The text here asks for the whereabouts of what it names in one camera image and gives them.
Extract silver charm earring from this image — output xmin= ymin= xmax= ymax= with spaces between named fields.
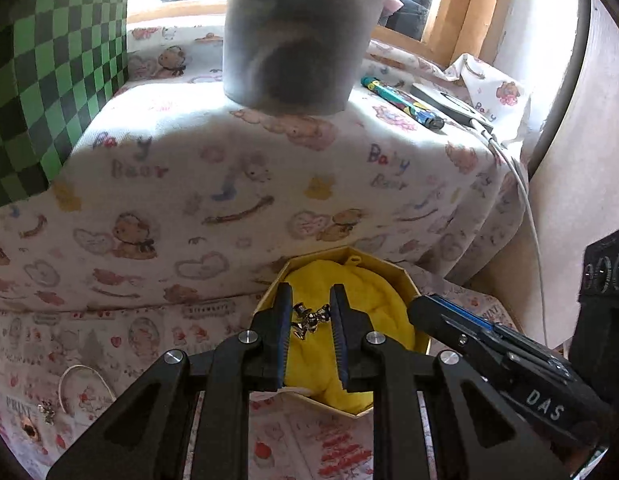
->
xmin=291 ymin=302 xmax=331 ymax=340

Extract round bronze black earring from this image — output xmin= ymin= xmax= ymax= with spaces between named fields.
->
xmin=20 ymin=417 xmax=40 ymax=442

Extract gold octagonal jewelry box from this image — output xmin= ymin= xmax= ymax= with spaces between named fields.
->
xmin=252 ymin=245 xmax=433 ymax=418

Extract silver bangle with charm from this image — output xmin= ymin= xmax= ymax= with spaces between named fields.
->
xmin=37 ymin=364 xmax=116 ymax=426

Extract yellow cloth pouch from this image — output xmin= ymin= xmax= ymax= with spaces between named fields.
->
xmin=282 ymin=254 xmax=417 ymax=415

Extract baby bear print cloth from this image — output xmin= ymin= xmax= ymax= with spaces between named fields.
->
xmin=0 ymin=25 xmax=533 ymax=313

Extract green checkered box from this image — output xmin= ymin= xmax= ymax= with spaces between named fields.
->
xmin=0 ymin=0 xmax=127 ymax=207

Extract grey translucent plastic tub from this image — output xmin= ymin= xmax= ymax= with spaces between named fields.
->
xmin=223 ymin=0 xmax=387 ymax=116

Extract white charging cable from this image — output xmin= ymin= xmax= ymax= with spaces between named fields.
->
xmin=469 ymin=116 xmax=551 ymax=348

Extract wooden window frame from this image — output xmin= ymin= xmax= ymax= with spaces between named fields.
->
xmin=127 ymin=0 xmax=510 ymax=70

